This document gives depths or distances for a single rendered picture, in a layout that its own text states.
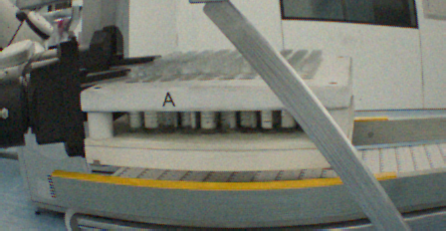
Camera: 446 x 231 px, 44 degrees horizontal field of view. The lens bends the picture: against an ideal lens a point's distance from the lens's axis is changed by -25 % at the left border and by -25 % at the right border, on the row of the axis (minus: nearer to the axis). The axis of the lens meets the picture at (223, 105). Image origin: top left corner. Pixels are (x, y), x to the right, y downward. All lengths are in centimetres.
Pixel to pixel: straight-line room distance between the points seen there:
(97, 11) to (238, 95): 37
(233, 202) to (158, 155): 8
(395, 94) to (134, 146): 506
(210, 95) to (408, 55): 504
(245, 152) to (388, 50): 501
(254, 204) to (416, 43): 505
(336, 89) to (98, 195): 24
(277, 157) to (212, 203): 7
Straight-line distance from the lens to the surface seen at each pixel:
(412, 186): 57
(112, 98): 60
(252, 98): 57
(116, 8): 89
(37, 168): 332
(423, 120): 83
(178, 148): 59
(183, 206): 59
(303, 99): 51
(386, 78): 559
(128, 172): 78
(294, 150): 57
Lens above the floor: 110
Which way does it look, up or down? 9 degrees down
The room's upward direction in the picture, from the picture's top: 3 degrees counter-clockwise
